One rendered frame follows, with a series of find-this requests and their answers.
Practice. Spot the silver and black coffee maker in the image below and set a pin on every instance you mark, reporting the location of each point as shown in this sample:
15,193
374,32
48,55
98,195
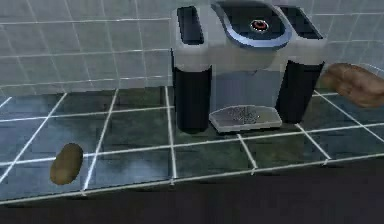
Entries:
247,60

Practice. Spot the brown potato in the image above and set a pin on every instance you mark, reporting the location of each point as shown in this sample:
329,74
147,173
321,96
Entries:
66,164

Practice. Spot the brown bread loaf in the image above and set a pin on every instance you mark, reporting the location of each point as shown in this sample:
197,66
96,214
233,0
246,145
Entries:
356,85

